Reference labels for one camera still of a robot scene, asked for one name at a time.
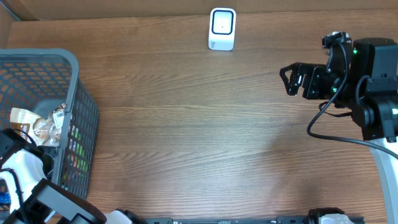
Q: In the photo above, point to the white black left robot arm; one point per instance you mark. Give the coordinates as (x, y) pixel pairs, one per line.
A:
(34, 198)

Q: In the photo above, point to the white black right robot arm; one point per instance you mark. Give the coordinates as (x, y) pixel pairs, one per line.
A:
(360, 75)

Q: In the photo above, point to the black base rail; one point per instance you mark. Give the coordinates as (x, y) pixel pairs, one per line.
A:
(298, 219)

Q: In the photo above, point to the grey plastic mesh basket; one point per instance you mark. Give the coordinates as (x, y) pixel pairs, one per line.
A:
(39, 80)

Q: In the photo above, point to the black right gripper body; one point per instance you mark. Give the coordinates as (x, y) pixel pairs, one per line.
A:
(319, 83)

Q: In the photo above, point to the white barcode scanner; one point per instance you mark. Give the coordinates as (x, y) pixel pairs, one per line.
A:
(222, 28)

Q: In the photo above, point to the beige brown nut snack bag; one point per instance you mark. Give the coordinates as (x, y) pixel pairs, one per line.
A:
(44, 132)

